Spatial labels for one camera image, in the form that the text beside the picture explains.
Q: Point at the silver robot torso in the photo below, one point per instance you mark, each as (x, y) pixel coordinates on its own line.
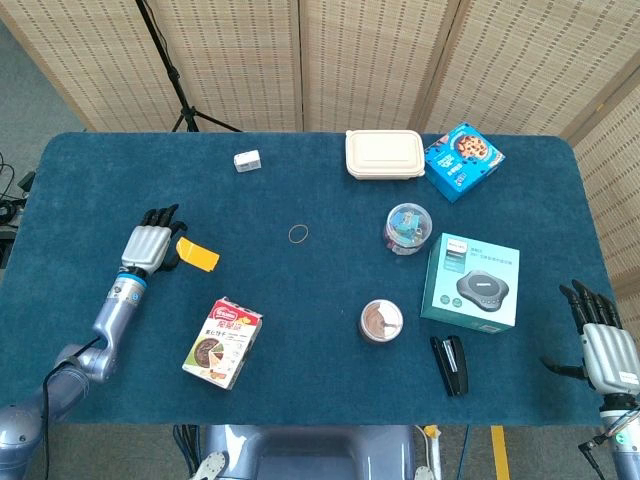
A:
(310, 455)

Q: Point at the black stapler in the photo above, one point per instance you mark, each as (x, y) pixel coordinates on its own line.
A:
(450, 365)

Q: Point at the small white box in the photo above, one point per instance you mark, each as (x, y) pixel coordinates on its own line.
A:
(246, 161)

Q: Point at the red white biscuit box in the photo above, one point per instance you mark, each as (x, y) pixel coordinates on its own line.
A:
(220, 345)

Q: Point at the blue cookie box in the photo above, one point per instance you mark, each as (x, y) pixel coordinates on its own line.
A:
(460, 165)

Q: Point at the bamboo folding screen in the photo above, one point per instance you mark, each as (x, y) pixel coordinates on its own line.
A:
(360, 65)

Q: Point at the beige lidded lunch box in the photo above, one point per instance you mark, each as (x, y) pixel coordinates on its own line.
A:
(382, 154)

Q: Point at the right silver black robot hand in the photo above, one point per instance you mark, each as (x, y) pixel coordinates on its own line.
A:
(610, 357)

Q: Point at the blue tablecloth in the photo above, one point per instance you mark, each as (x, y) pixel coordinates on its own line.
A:
(320, 280)

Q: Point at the clear jar of rubber bands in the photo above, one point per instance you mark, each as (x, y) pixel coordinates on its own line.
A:
(381, 321)

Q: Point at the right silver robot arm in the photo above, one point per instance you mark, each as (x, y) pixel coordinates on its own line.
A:
(625, 450)

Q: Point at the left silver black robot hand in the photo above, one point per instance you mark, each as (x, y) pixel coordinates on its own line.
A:
(145, 245)

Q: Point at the loose tan rubber band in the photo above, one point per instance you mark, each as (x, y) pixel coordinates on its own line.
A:
(289, 234)

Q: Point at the yellow floor tape strip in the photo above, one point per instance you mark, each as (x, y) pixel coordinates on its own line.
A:
(500, 452)

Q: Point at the clear jar of binder clips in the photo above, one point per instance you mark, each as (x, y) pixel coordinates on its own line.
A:
(407, 227)

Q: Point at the teal speaker box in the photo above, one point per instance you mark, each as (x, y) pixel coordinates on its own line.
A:
(467, 285)

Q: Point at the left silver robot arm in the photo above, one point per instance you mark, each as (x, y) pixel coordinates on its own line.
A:
(107, 325)

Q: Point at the black tripod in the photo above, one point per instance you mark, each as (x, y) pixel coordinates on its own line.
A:
(172, 75)

